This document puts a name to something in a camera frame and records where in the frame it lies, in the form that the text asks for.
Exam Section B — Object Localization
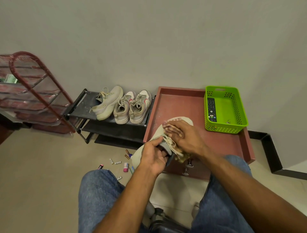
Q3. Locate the person's right hand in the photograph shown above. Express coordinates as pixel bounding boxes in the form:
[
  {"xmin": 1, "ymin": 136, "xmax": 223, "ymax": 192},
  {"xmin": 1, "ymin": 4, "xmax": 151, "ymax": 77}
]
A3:
[{"xmin": 162, "ymin": 119, "xmax": 208, "ymax": 159}]

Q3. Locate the person's left hand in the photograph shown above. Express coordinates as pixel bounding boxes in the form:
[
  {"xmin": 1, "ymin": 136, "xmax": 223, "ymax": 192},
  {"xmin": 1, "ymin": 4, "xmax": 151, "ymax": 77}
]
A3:
[{"xmin": 139, "ymin": 136, "xmax": 169, "ymax": 178}]

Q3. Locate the striped yellow cleaning cloth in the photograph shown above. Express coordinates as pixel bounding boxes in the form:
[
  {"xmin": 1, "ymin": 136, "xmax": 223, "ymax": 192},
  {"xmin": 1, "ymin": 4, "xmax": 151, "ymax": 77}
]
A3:
[{"xmin": 162, "ymin": 121, "xmax": 193, "ymax": 165}]

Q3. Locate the grey-blue sneaker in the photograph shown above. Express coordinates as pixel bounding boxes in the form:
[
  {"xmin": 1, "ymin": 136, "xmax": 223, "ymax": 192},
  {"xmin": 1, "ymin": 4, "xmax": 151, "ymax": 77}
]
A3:
[
  {"xmin": 89, "ymin": 85, "xmax": 124, "ymax": 121},
  {"xmin": 130, "ymin": 116, "xmax": 194, "ymax": 171}
]

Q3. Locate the red-brown drawer cabinet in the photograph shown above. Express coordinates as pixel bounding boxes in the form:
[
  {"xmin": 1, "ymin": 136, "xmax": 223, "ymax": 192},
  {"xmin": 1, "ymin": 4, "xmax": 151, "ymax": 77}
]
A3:
[{"xmin": 143, "ymin": 86, "xmax": 256, "ymax": 181}]

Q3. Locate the black remote control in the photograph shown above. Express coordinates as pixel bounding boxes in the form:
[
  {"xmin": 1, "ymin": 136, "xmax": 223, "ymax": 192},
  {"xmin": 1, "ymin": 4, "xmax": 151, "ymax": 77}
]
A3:
[{"xmin": 207, "ymin": 98, "xmax": 217, "ymax": 123}]

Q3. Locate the white pink sneaker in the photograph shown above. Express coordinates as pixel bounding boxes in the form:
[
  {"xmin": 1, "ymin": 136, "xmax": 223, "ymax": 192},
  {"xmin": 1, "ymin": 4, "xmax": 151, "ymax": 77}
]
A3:
[
  {"xmin": 113, "ymin": 91, "xmax": 137, "ymax": 125},
  {"xmin": 129, "ymin": 90, "xmax": 152, "ymax": 125}
]

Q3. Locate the person's left forearm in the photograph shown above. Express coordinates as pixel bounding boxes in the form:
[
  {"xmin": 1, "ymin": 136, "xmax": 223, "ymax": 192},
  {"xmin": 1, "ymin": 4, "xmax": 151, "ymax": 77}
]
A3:
[{"xmin": 93, "ymin": 168, "xmax": 163, "ymax": 233}]

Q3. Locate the person's right forearm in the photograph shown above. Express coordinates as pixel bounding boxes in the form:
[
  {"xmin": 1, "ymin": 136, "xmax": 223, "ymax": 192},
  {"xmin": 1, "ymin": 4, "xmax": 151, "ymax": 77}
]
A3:
[{"xmin": 198, "ymin": 149, "xmax": 307, "ymax": 233}]

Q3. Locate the person's grey slipper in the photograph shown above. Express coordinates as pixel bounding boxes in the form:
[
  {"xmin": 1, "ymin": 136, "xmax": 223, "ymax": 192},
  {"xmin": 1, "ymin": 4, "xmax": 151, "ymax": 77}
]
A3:
[
  {"xmin": 191, "ymin": 202, "xmax": 200, "ymax": 219},
  {"xmin": 145, "ymin": 201, "xmax": 155, "ymax": 219}
]

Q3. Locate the person's right leg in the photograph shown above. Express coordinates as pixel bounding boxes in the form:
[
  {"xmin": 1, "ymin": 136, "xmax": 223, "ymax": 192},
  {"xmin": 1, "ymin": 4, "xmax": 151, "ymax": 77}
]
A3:
[{"xmin": 191, "ymin": 155, "xmax": 255, "ymax": 233}]

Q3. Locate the green plastic basket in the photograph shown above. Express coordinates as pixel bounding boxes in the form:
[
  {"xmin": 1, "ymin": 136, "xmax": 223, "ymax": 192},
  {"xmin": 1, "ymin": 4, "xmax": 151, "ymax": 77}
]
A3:
[{"xmin": 204, "ymin": 85, "xmax": 249, "ymax": 134}]

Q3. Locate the black stool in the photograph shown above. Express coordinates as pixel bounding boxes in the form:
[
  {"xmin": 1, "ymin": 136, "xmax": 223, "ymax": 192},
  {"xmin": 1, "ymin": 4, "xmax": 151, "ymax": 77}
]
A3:
[{"xmin": 148, "ymin": 207, "xmax": 190, "ymax": 233}]

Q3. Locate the black baseboard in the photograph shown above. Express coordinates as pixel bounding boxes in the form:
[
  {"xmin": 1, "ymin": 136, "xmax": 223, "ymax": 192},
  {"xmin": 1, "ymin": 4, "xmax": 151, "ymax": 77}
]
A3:
[{"xmin": 248, "ymin": 131, "xmax": 307, "ymax": 181}]

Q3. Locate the black shoe rack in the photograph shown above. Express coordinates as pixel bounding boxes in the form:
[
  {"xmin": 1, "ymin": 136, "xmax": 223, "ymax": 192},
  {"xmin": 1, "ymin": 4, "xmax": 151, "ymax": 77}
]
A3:
[{"xmin": 63, "ymin": 89, "xmax": 156, "ymax": 150}]

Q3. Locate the red metal rack plastic-wrapped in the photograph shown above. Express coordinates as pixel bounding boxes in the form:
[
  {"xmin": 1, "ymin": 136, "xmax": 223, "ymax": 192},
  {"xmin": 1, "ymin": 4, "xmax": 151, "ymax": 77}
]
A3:
[{"xmin": 0, "ymin": 51, "xmax": 76, "ymax": 134}]

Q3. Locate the green white packet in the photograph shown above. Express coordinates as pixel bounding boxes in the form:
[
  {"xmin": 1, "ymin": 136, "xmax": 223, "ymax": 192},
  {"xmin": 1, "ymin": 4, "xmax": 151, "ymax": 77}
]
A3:
[{"xmin": 0, "ymin": 74, "xmax": 19, "ymax": 84}]

